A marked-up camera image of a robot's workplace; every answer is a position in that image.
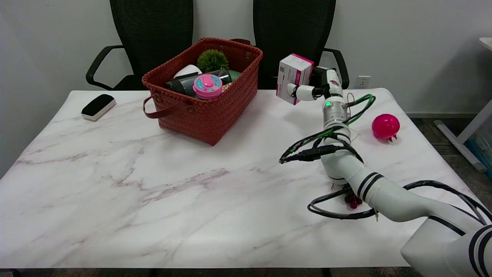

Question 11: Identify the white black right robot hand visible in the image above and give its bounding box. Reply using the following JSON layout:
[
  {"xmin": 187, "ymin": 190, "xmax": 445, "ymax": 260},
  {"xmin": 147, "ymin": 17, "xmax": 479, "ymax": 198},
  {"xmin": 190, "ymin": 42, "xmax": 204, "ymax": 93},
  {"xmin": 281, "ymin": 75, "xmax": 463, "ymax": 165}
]
[{"xmin": 287, "ymin": 66, "xmax": 343, "ymax": 102}]

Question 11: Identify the white pink paper box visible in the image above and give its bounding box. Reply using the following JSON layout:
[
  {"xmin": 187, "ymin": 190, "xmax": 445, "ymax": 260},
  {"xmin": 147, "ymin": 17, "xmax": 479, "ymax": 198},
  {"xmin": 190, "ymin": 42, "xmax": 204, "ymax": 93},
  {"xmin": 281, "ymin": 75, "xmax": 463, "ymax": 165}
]
[{"xmin": 276, "ymin": 53, "xmax": 314, "ymax": 105}]

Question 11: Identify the brown woven storage basket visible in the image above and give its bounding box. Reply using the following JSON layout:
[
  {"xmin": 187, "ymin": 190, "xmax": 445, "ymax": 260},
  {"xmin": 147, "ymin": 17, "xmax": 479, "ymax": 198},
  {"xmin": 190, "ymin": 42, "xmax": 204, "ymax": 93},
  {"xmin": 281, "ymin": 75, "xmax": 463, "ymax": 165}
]
[{"xmin": 141, "ymin": 37, "xmax": 264, "ymax": 147}]

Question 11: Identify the black mesh office chair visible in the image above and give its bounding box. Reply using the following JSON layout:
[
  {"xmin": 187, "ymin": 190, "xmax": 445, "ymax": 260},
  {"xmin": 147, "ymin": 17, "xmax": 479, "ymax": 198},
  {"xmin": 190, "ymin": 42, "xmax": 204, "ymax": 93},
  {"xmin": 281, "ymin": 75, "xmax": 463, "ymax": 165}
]
[
  {"xmin": 253, "ymin": 0, "xmax": 350, "ymax": 90},
  {"xmin": 85, "ymin": 0, "xmax": 194, "ymax": 91}
]

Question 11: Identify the magenta ball toy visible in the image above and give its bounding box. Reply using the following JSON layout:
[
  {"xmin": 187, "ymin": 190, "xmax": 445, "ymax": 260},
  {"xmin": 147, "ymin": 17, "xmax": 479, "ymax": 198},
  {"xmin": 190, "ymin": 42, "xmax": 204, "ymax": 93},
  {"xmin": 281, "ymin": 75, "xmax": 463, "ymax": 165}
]
[{"xmin": 371, "ymin": 113, "xmax": 401, "ymax": 143}]

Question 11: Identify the green spiky plant ball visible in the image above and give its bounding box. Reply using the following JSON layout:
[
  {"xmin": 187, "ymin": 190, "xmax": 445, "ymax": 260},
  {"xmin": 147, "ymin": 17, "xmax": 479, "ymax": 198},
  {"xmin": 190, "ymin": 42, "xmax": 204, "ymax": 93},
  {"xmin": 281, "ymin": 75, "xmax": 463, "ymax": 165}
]
[{"xmin": 196, "ymin": 49, "xmax": 230, "ymax": 73}]

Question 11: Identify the pink round toy jar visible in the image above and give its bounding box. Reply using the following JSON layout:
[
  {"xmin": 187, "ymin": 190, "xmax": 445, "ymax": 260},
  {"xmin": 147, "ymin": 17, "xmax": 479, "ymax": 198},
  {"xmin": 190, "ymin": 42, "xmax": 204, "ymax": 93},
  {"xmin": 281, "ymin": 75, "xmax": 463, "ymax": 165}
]
[{"xmin": 193, "ymin": 74, "xmax": 223, "ymax": 100}]

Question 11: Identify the dark red grape bunch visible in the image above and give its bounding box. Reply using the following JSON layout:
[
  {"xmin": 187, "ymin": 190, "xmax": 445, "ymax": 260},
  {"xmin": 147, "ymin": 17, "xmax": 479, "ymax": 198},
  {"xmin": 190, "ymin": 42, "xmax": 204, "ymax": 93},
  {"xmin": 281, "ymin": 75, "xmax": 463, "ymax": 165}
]
[{"xmin": 331, "ymin": 183, "xmax": 363, "ymax": 210}]

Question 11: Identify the white rounded object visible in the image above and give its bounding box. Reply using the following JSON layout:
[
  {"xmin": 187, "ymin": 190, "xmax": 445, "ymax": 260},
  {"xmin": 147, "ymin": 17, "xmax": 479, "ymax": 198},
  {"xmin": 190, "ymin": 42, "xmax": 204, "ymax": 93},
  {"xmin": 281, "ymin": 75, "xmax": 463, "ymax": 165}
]
[{"xmin": 173, "ymin": 64, "xmax": 203, "ymax": 79}]

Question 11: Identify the dark tinted plastic bottle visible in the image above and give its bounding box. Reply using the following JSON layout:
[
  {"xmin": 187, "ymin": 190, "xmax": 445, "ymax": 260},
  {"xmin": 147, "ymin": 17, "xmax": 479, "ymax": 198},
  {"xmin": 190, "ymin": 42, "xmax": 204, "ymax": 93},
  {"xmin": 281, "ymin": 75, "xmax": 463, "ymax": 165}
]
[{"xmin": 165, "ymin": 69, "xmax": 233, "ymax": 98}]

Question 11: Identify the black white board eraser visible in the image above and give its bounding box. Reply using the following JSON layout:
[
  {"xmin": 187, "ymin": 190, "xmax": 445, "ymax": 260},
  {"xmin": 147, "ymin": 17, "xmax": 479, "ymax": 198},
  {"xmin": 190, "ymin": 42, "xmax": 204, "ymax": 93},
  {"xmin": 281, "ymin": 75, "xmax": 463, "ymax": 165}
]
[{"xmin": 81, "ymin": 94, "xmax": 116, "ymax": 121}]

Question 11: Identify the green black robot cable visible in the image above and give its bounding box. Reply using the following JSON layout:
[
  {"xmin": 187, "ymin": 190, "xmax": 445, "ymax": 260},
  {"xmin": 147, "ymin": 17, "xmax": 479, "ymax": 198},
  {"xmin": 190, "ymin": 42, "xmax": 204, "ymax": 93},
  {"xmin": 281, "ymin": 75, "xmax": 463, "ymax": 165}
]
[{"xmin": 279, "ymin": 93, "xmax": 376, "ymax": 165}]

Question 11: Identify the white desk leg frame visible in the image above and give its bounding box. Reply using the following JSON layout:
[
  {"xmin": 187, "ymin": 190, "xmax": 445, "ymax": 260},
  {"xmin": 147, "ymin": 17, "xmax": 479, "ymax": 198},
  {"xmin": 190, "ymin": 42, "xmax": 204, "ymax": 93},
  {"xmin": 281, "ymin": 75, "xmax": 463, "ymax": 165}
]
[{"xmin": 434, "ymin": 37, "xmax": 492, "ymax": 173}]

